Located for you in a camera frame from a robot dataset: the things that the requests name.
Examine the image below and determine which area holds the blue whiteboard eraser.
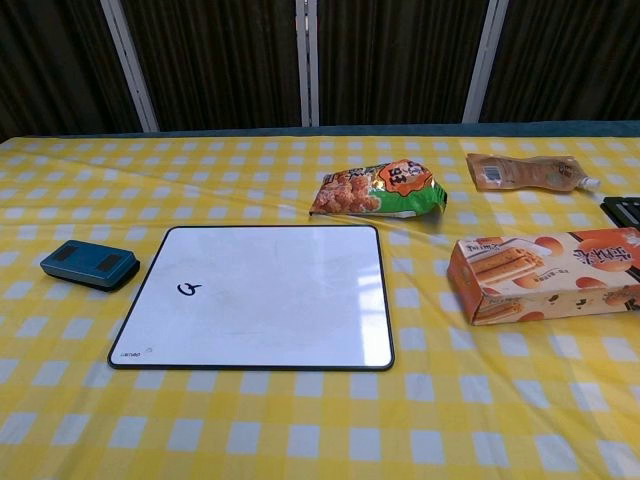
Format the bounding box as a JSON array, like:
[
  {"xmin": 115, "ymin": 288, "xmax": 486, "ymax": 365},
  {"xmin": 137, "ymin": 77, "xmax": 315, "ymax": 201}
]
[{"xmin": 39, "ymin": 239, "xmax": 141, "ymax": 293}]

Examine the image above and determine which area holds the white dry-erase board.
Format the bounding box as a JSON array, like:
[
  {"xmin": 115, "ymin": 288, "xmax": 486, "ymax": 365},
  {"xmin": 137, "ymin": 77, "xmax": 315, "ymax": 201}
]
[{"xmin": 107, "ymin": 225, "xmax": 396, "ymax": 372}]

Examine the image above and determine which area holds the green orange snack bag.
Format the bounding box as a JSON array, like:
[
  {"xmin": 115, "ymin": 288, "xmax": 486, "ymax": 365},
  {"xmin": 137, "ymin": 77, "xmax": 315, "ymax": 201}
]
[{"xmin": 308, "ymin": 158, "xmax": 449, "ymax": 220}]

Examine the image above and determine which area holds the yellow white checkered tablecloth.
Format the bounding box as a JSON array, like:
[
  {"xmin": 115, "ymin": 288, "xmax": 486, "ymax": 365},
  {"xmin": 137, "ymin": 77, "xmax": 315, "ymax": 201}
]
[{"xmin": 0, "ymin": 132, "xmax": 640, "ymax": 480}]

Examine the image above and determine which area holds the dark pleated curtain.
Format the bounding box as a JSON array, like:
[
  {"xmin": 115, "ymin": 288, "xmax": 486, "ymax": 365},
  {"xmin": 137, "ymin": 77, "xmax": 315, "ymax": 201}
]
[{"xmin": 0, "ymin": 0, "xmax": 640, "ymax": 144}]

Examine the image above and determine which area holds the brown spouted sauce pouch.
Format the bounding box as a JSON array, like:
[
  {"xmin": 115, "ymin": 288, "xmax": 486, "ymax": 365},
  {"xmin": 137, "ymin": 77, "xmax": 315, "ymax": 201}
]
[{"xmin": 465, "ymin": 152, "xmax": 601, "ymax": 193}]

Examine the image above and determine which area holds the orange biscuit roll box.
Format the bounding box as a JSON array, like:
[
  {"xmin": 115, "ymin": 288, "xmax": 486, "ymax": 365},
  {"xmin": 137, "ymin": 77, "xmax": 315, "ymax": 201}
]
[{"xmin": 446, "ymin": 227, "xmax": 640, "ymax": 327}]

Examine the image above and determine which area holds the black flat device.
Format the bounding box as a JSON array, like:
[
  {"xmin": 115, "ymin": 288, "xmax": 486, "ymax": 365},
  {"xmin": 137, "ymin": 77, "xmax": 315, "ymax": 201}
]
[{"xmin": 601, "ymin": 195, "xmax": 640, "ymax": 225}]

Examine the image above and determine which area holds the white vertical frame post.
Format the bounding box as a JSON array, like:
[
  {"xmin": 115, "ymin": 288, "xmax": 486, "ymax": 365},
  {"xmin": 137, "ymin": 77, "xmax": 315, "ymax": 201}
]
[
  {"xmin": 294, "ymin": 0, "xmax": 320, "ymax": 127},
  {"xmin": 99, "ymin": 0, "xmax": 161, "ymax": 133},
  {"xmin": 462, "ymin": 0, "xmax": 510, "ymax": 124}
]

